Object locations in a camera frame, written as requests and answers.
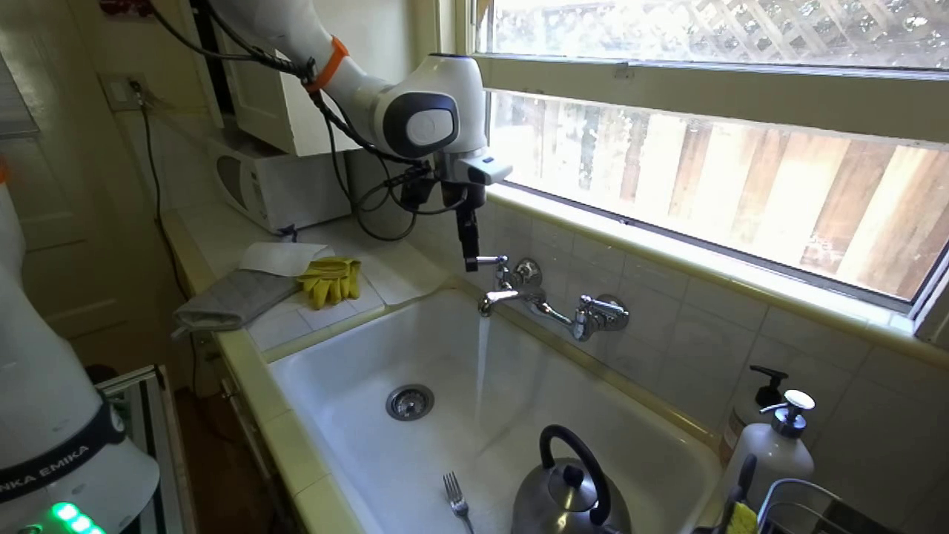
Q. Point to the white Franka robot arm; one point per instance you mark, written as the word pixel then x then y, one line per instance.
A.
pixel 45 395

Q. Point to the red wall object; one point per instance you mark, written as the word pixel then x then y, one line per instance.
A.
pixel 126 6

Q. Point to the yellow sponge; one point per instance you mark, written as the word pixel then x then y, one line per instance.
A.
pixel 742 518

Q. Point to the white ceramic sink basin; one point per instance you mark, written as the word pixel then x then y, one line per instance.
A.
pixel 552 395

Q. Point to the white pump soap bottle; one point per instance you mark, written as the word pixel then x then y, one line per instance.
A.
pixel 774 456

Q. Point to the wall power outlet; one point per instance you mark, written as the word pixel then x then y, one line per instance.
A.
pixel 122 92

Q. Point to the white wall cabinet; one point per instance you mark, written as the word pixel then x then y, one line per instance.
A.
pixel 278 113

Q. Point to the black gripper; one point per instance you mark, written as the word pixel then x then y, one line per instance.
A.
pixel 469 205

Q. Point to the chrome wall tap with spout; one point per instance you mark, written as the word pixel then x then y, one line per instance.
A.
pixel 525 282

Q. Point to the running water stream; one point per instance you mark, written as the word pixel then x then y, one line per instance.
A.
pixel 485 361

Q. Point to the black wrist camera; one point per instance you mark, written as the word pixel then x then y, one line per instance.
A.
pixel 420 184

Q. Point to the grey folded towel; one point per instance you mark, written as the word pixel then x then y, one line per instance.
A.
pixel 232 301

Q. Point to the white window frame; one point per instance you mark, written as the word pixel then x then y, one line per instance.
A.
pixel 712 92

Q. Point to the black pump dispenser bottle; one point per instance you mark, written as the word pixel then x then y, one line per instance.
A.
pixel 766 386

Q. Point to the metal sink drain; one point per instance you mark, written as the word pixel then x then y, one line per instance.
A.
pixel 410 402

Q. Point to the white metal stand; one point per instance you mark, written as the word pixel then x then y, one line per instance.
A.
pixel 150 433

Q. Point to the metal fork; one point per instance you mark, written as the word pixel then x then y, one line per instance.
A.
pixel 456 493

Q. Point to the wooden fence outside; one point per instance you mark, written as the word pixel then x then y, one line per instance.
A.
pixel 771 197

